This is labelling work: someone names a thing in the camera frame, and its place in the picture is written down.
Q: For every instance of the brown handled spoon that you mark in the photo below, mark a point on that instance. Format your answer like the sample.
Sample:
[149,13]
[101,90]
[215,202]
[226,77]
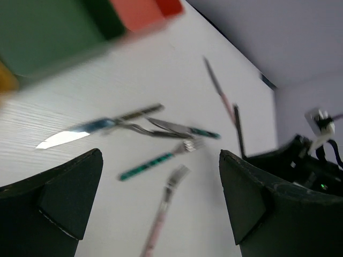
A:
[239,131]

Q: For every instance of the pink handled knife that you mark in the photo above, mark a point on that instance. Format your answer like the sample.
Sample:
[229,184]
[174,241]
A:
[220,92]

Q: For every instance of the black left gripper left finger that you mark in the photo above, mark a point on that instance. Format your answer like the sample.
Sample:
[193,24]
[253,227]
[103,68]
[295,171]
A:
[47,214]

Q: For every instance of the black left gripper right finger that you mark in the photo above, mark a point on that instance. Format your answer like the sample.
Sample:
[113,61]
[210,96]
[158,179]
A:
[270,216]

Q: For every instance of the yellow box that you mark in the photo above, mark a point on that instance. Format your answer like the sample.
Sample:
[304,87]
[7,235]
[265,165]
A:
[8,82]

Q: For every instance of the brown handled knife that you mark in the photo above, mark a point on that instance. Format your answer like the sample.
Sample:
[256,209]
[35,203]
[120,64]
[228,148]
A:
[87,128]

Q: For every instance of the pink handled fork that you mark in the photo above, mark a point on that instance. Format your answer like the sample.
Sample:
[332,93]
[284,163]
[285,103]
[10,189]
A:
[171,185]

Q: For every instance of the green handled fork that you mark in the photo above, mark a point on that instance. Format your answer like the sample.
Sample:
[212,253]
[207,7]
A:
[183,147]

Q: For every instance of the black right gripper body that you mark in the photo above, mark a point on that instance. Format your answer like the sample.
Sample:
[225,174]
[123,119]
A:
[293,163]

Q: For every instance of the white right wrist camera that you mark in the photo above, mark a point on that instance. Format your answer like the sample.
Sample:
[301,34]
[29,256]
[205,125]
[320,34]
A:
[322,126]

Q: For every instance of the green handled knife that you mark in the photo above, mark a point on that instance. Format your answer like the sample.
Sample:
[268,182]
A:
[183,129]

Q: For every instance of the green box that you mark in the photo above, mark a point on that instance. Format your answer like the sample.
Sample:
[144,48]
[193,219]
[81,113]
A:
[38,35]

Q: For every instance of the red box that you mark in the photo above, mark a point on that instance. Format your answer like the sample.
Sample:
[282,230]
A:
[137,15]

